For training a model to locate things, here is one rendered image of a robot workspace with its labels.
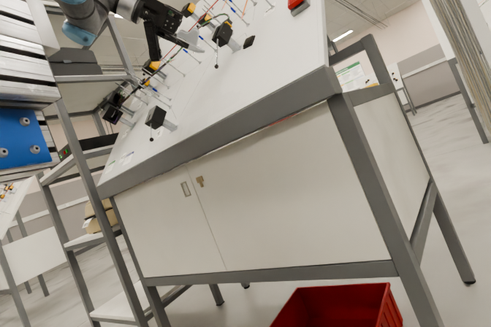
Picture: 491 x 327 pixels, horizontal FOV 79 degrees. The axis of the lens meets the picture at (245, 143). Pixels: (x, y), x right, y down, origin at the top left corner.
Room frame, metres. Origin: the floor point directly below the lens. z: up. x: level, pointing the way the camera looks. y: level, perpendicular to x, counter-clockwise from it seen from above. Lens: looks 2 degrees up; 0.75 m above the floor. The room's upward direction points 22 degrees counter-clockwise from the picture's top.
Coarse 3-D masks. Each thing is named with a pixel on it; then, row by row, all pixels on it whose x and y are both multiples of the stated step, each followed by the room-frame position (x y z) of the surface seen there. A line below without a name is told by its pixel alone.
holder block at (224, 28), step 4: (224, 24) 0.94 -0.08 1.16; (216, 28) 0.96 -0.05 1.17; (220, 28) 0.94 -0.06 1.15; (224, 28) 0.94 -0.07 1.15; (228, 28) 0.95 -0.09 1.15; (216, 32) 0.95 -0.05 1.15; (220, 32) 0.92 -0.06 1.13; (224, 32) 0.94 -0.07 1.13; (228, 32) 0.95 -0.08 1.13; (216, 36) 0.93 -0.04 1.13; (220, 36) 0.93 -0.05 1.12; (224, 36) 0.94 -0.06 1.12; (228, 36) 0.95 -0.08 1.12; (212, 40) 0.95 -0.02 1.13; (216, 40) 0.95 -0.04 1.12; (220, 40) 0.94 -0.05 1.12; (224, 40) 0.94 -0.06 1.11; (228, 40) 0.94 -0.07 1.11; (220, 44) 0.96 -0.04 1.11; (224, 44) 0.95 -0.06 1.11
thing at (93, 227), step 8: (104, 200) 1.50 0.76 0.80; (88, 208) 1.58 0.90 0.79; (104, 208) 1.49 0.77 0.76; (112, 208) 1.52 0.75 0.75; (88, 216) 1.59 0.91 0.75; (112, 216) 1.50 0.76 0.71; (88, 224) 1.55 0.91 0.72; (96, 224) 1.51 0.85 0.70; (112, 224) 1.49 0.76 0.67; (88, 232) 1.57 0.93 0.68
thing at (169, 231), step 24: (144, 192) 1.22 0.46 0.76; (168, 192) 1.13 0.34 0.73; (192, 192) 1.05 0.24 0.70; (144, 216) 1.26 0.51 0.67; (168, 216) 1.16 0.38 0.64; (192, 216) 1.08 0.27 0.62; (144, 240) 1.30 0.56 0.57; (168, 240) 1.20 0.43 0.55; (192, 240) 1.11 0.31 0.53; (144, 264) 1.35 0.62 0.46; (168, 264) 1.23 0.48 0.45; (192, 264) 1.14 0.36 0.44; (216, 264) 1.06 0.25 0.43
